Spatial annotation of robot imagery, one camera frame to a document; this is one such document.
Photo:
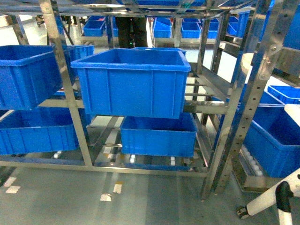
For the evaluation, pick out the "white robot base leg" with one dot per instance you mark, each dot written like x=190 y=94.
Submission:
x=279 y=195

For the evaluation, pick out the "steel left shelf rack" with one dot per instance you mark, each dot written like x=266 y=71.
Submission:
x=232 y=46

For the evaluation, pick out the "blue bin center lower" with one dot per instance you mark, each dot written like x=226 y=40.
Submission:
x=158 y=136

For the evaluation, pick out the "blue bin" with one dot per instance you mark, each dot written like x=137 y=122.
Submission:
x=39 y=130
x=29 y=75
x=273 y=139
x=158 y=136
x=133 y=82

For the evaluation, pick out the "blue bin center upper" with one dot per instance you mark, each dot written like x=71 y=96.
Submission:
x=133 y=82

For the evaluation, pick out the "person in dark trousers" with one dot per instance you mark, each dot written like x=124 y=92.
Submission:
x=135 y=25

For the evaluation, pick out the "blue bin far left lower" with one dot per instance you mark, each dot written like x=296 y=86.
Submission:
x=39 y=130

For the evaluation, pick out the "blue bin right lower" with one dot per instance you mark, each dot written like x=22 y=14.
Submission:
x=273 y=139

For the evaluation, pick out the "blue bin far left upper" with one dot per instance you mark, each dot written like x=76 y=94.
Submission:
x=29 y=75

